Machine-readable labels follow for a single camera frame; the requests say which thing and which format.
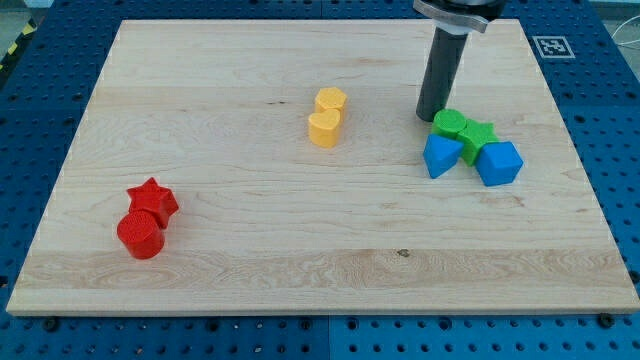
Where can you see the blue cube block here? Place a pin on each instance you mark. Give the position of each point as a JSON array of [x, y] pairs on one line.
[[498, 163]]

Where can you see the black bolt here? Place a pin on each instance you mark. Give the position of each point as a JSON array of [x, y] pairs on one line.
[[606, 320], [50, 324]]

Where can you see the black bolt left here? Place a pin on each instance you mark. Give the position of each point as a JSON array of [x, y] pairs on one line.
[[50, 324]]

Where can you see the blue triangle block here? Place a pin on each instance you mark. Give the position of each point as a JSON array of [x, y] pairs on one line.
[[441, 154]]

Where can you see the green star block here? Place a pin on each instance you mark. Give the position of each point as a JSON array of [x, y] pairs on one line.
[[473, 137]]

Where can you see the yellow heart block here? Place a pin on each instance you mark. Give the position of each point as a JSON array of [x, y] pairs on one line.
[[324, 128]]

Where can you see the white fiducial marker tag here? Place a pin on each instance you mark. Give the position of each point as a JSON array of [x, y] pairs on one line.
[[553, 47]]

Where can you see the red cylinder block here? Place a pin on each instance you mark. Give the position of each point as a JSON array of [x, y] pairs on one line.
[[140, 234]]

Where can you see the yellow hexagon block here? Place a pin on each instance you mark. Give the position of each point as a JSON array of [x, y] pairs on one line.
[[331, 98]]

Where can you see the green cylinder block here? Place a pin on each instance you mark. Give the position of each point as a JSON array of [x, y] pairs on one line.
[[448, 123]]

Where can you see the light wooden board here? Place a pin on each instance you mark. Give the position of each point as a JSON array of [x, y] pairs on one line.
[[271, 224]]

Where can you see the red star block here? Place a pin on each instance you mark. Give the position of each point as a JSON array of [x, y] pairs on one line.
[[159, 201]]

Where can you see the black bolt right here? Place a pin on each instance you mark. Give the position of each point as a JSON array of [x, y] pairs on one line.
[[606, 320]]

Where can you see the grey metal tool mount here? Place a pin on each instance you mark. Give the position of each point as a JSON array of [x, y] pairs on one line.
[[461, 16]]

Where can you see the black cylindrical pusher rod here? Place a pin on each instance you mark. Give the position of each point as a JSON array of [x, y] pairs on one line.
[[442, 64]]

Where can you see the yellow black hazard tape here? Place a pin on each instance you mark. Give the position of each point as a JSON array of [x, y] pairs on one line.
[[18, 46]]

